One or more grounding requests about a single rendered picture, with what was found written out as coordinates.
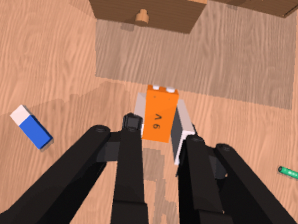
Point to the orange nine-volt battery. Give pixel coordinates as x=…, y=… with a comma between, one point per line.
x=159, y=113

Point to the blue and white eraser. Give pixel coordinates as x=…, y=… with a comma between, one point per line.
x=31, y=126

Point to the brown wooden drawer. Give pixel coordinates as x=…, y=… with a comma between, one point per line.
x=279, y=7
x=173, y=15

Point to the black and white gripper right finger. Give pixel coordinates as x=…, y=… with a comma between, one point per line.
x=243, y=195

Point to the brown wooden chest of drawers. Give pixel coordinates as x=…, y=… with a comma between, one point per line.
x=284, y=16

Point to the green aaa battery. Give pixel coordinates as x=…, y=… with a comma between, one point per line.
x=288, y=172

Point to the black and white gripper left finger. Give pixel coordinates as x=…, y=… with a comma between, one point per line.
x=58, y=194

